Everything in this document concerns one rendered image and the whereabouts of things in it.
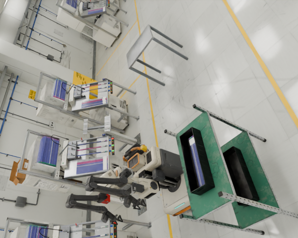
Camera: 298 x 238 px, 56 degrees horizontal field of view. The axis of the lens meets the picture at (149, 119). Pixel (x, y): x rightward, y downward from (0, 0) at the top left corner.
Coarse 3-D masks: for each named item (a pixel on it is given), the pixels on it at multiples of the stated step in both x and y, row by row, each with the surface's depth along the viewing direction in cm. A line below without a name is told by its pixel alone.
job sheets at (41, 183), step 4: (40, 180) 432; (36, 184) 439; (40, 184) 440; (44, 184) 441; (48, 184) 442; (52, 184) 444; (56, 184) 444; (48, 188) 453; (52, 188) 455; (68, 188) 460
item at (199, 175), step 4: (192, 136) 258; (192, 140) 257; (192, 144) 255; (192, 148) 253; (192, 152) 251; (196, 152) 247; (196, 156) 245; (196, 160) 244; (196, 164) 242; (196, 168) 240; (200, 168) 237; (196, 172) 239; (200, 172) 235; (200, 176) 233; (200, 180) 232; (200, 184) 230
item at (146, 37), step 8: (144, 32) 480; (160, 32) 491; (136, 40) 497; (144, 40) 468; (136, 48) 485; (144, 48) 460; (168, 48) 467; (128, 56) 502; (136, 56) 473; (184, 56) 484; (128, 64) 490; (144, 64) 532; (136, 72) 492; (160, 72) 551; (152, 80) 510
